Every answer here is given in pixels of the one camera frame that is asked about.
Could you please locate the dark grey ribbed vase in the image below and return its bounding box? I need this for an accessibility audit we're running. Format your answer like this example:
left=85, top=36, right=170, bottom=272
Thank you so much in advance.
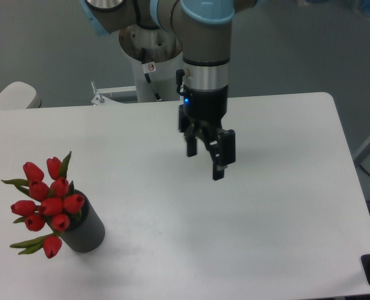
left=61, top=189, right=105, bottom=253

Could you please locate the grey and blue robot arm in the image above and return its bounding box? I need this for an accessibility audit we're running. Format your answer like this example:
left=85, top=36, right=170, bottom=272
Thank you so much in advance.
left=81, top=1, right=257, bottom=180

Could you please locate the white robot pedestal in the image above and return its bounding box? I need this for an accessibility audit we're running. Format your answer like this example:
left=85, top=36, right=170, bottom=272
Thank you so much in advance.
left=119, top=25, right=183, bottom=103

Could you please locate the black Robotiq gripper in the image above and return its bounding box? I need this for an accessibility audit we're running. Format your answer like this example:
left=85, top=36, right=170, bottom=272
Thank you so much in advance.
left=179, top=85, right=236, bottom=181

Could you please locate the white chair armrest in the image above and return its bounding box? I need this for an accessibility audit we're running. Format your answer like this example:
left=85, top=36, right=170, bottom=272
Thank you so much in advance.
left=0, top=81, right=42, bottom=111

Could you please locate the red tulip bouquet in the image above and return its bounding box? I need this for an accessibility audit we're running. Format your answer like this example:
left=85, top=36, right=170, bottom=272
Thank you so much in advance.
left=1, top=152, right=86, bottom=259

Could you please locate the white metal base bracket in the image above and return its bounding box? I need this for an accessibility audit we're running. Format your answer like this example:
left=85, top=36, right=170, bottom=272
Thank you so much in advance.
left=91, top=81, right=138, bottom=106

